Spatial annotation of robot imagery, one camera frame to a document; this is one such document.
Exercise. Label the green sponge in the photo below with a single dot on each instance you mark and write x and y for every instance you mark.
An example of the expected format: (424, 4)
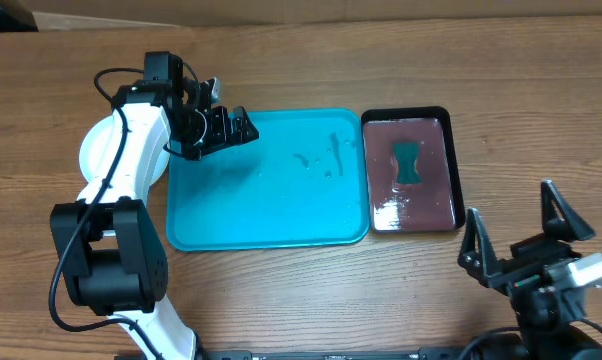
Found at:
(406, 155)

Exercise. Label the light blue plate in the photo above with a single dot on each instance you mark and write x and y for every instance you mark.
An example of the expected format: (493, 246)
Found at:
(91, 151)

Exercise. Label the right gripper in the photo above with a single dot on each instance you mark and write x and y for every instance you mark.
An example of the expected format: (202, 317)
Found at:
(532, 255)

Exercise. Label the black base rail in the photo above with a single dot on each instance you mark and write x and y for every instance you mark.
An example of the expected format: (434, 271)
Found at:
(424, 353)

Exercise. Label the teal plastic tray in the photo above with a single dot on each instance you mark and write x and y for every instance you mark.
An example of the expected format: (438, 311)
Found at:
(301, 183)

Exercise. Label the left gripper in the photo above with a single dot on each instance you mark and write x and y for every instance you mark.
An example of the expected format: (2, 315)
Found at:
(239, 135)

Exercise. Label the black water tray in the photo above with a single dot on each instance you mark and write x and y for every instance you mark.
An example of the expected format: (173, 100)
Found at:
(434, 205)

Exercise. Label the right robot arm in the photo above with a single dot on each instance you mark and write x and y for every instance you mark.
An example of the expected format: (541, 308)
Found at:
(546, 282)

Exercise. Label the dark object top-left corner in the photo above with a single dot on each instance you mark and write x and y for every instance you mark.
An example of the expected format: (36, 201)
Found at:
(15, 17)

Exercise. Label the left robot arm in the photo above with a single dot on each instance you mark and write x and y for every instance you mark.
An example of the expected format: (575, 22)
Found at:
(112, 268)

